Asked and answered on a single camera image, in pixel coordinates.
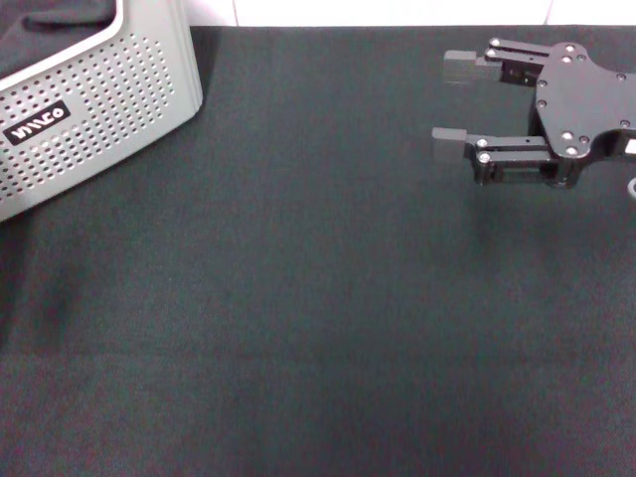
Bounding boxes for grey perforated storage box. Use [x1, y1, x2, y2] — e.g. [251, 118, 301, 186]
[0, 0, 204, 223]

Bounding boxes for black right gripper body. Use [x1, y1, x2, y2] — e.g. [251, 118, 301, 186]
[530, 42, 636, 190]

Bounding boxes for dark folded cloth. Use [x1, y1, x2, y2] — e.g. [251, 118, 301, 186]
[0, 0, 123, 80]

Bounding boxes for black tablecloth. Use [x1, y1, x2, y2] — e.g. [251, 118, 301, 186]
[0, 25, 636, 477]

